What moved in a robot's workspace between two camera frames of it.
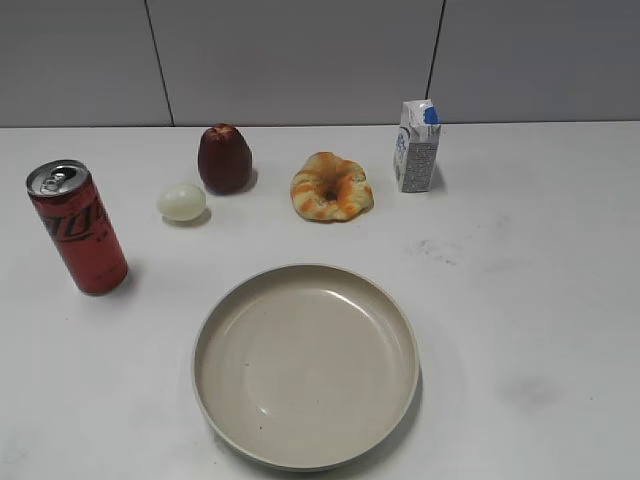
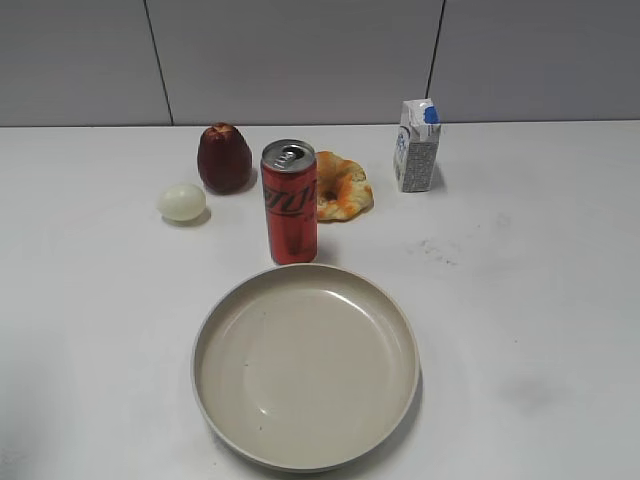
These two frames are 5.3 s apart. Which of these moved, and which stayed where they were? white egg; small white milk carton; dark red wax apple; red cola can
Moved: red cola can
Stayed: dark red wax apple; small white milk carton; white egg
